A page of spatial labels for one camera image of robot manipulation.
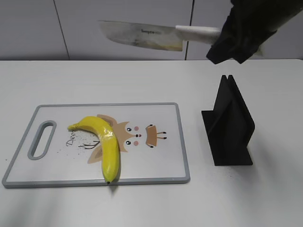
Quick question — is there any yellow plastic banana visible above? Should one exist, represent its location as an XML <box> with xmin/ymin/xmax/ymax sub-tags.
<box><xmin>68</xmin><ymin>116</ymin><xmax>120</xmax><ymax>184</ymax></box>

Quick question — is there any grey-rimmed white cutting board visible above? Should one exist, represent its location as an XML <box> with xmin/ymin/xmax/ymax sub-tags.
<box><xmin>2</xmin><ymin>103</ymin><xmax>190</xmax><ymax>188</ymax></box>

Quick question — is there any black knife stand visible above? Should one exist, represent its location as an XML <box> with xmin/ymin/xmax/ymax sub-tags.
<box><xmin>201</xmin><ymin>75</ymin><xmax>255</xmax><ymax>166</ymax></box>

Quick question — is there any white-handled kitchen knife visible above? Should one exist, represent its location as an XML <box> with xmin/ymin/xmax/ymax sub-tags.
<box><xmin>99</xmin><ymin>20</ymin><xmax>221</xmax><ymax>52</ymax></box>

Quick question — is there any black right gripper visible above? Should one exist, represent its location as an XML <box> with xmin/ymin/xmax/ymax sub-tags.
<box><xmin>206</xmin><ymin>0</ymin><xmax>303</xmax><ymax>64</ymax></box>

